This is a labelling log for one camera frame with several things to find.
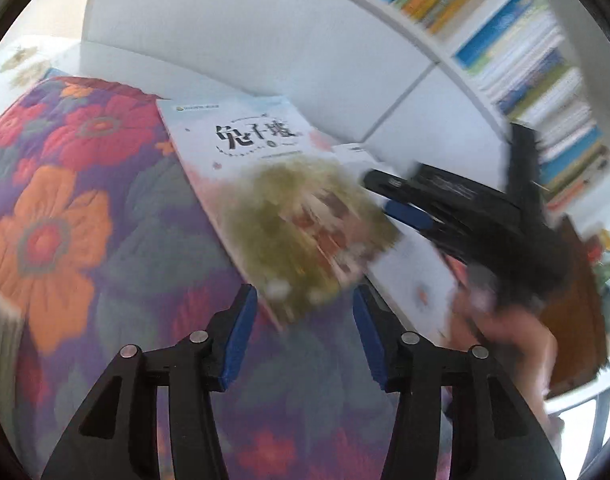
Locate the white bookshelf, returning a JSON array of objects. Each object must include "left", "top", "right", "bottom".
[{"left": 80, "top": 0, "right": 610, "bottom": 221}]

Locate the person's right hand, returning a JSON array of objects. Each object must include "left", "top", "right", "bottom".
[{"left": 447, "top": 280, "right": 560, "bottom": 401}]

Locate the pale book with olive tree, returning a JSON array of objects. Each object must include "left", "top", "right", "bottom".
[{"left": 156, "top": 95, "right": 403, "bottom": 331}]

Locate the row of white blue shelved books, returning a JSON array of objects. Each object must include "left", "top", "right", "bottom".
[{"left": 452, "top": 0, "right": 610, "bottom": 213}]

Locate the stack of thin books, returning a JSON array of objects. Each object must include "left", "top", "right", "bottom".
[{"left": 0, "top": 280, "right": 26, "bottom": 408}]

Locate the floral quilted mat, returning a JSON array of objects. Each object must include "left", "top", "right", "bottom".
[{"left": 0, "top": 75, "right": 486, "bottom": 480}]

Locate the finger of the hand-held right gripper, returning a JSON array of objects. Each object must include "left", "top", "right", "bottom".
[
  {"left": 385, "top": 199, "right": 466, "bottom": 257},
  {"left": 362, "top": 166, "right": 437, "bottom": 202}
]

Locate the dark metal window frame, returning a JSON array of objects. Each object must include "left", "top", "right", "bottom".
[{"left": 592, "top": 395, "right": 610, "bottom": 480}]

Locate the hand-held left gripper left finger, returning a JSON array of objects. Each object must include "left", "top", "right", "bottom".
[{"left": 40, "top": 282, "right": 259, "bottom": 480}]

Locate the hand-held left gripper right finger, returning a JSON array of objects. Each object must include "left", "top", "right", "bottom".
[{"left": 352, "top": 284, "right": 568, "bottom": 480}]

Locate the brown wooden cabinet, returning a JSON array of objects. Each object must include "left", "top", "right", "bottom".
[{"left": 540, "top": 215, "right": 610, "bottom": 401}]

